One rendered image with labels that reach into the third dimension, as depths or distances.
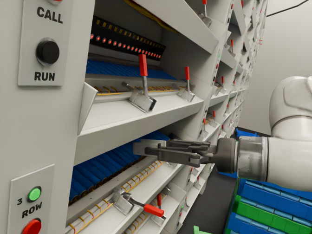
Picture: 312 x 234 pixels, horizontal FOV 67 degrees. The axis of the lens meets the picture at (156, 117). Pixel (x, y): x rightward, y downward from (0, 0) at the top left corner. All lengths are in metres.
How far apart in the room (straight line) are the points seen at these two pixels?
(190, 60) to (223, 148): 0.40
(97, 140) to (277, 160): 0.33
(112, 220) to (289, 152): 0.34
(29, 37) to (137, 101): 0.24
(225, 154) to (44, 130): 0.37
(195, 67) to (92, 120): 0.57
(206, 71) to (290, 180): 0.44
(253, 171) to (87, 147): 0.33
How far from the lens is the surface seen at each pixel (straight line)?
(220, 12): 0.82
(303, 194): 1.07
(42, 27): 0.19
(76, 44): 0.22
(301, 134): 0.52
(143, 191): 0.53
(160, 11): 0.38
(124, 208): 0.46
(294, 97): 0.58
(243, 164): 0.50
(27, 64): 0.18
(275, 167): 0.49
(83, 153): 0.28
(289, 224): 1.12
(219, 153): 0.50
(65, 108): 0.22
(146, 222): 0.76
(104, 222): 0.44
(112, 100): 0.36
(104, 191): 0.45
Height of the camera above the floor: 0.77
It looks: 12 degrees down
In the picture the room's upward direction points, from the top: 11 degrees clockwise
